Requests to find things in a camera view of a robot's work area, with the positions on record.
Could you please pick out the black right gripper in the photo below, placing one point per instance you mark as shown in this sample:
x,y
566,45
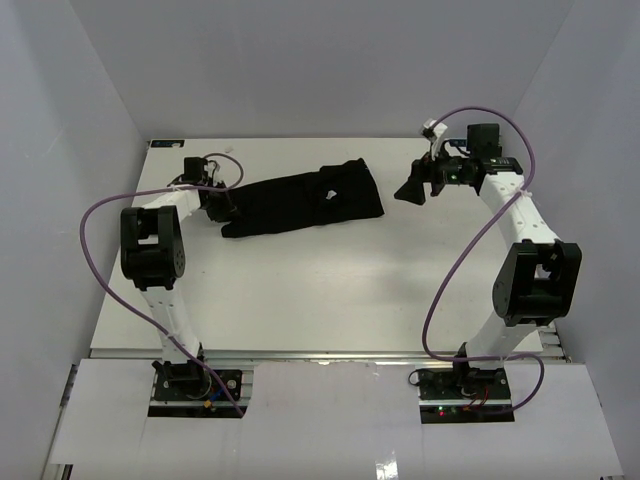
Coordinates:
x,y
428,176

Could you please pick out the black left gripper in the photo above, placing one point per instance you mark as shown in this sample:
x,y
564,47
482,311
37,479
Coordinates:
x,y
218,206

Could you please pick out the black t-shirt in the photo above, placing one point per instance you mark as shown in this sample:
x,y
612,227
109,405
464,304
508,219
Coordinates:
x,y
332,194

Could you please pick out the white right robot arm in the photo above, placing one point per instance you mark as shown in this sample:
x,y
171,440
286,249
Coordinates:
x,y
536,282

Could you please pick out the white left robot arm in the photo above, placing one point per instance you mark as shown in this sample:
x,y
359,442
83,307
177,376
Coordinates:
x,y
153,257

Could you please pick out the left black table label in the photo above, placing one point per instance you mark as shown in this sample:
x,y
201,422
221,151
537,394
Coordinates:
x,y
167,143

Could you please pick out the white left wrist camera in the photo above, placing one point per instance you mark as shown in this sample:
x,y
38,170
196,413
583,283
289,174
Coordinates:
x,y
213,175

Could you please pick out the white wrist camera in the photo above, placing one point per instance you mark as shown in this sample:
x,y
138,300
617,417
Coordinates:
x,y
433,132
213,175

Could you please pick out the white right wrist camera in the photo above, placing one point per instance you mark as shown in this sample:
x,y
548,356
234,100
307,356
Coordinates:
x,y
433,132

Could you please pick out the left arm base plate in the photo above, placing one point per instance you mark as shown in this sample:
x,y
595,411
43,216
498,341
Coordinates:
x,y
200,399

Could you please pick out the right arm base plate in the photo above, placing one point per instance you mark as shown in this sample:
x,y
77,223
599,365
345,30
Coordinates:
x,y
446,399

